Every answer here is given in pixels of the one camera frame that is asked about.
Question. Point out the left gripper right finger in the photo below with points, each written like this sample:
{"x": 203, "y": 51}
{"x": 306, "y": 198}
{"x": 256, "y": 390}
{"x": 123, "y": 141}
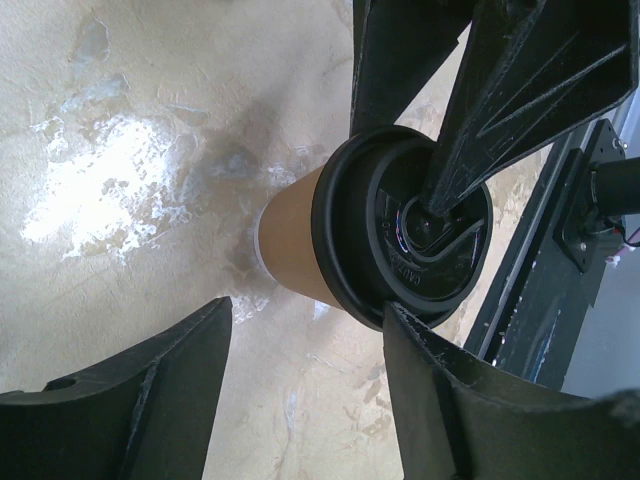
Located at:
{"x": 458, "y": 417}

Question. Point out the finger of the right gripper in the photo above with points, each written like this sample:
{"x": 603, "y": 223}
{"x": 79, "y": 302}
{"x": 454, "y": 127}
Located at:
{"x": 398, "y": 46}
{"x": 531, "y": 72}

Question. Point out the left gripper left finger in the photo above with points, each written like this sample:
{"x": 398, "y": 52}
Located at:
{"x": 144, "y": 413}

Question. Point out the black cup lid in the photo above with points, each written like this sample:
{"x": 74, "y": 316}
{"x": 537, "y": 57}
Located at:
{"x": 374, "y": 242}

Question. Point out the single brown paper cup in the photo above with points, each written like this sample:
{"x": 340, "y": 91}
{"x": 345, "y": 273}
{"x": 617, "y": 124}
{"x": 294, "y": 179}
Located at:
{"x": 284, "y": 242}

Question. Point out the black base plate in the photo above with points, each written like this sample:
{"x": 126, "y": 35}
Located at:
{"x": 530, "y": 320}

